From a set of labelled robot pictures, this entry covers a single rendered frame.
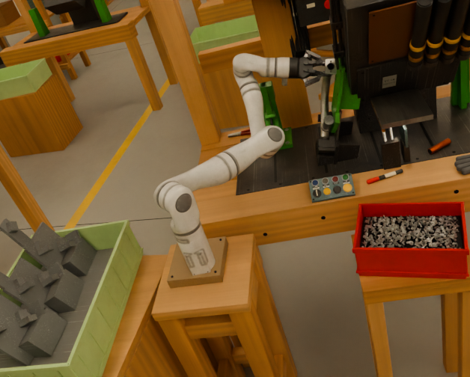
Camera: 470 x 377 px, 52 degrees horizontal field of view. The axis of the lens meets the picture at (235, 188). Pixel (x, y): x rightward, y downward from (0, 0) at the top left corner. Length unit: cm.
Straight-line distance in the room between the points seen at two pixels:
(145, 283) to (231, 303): 41
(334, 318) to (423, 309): 41
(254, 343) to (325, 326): 86
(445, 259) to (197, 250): 73
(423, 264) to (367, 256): 16
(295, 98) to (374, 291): 97
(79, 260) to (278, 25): 119
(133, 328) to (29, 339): 32
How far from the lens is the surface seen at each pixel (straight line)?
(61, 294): 178
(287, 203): 175
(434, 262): 152
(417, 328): 246
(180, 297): 162
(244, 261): 165
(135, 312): 174
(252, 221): 175
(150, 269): 187
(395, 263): 153
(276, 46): 207
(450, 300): 196
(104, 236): 194
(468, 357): 189
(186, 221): 147
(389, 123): 164
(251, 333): 164
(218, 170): 152
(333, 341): 243
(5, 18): 734
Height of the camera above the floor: 196
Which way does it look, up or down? 34 degrees down
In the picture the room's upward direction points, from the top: 18 degrees counter-clockwise
